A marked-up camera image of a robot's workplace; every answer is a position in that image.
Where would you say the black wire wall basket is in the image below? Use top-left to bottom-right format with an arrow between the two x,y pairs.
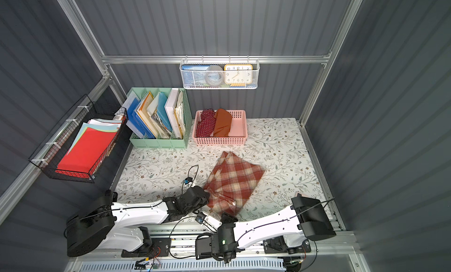
29,95 -> 128,183

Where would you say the white wire wall basket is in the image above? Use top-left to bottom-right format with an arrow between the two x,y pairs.
179,57 -> 260,90

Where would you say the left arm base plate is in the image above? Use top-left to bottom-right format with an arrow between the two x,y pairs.
121,238 -> 171,258

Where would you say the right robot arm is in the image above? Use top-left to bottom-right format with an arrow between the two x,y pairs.
194,194 -> 336,264

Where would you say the rust brown skirt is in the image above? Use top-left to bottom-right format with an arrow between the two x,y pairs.
213,108 -> 233,138

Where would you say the red paper stack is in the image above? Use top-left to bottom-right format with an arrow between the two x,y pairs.
56,127 -> 117,178

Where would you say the white binder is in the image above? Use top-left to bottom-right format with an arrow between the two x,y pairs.
164,88 -> 182,139

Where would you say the floral table mat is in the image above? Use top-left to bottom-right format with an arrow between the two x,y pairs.
115,118 -> 326,221

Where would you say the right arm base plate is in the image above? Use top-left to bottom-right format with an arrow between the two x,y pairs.
263,234 -> 311,254

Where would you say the yellow alarm clock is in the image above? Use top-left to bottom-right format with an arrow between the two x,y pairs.
224,64 -> 253,86

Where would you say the pink plastic basket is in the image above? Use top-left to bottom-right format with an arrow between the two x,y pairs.
191,110 -> 248,146

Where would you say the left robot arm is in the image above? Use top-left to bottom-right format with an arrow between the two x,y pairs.
63,186 -> 210,257

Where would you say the blue folder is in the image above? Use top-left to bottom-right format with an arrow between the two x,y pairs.
126,97 -> 155,139

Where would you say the red plaid skirt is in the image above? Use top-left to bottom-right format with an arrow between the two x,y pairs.
203,151 -> 265,216

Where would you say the blue box in basket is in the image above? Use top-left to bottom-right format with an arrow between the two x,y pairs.
180,64 -> 210,89

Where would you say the red polka dot skirt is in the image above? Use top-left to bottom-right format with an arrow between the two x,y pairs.
196,109 -> 216,138

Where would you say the green file organizer box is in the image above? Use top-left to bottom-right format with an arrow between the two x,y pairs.
123,87 -> 193,148

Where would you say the grey tape roll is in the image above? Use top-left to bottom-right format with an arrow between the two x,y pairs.
204,65 -> 224,87

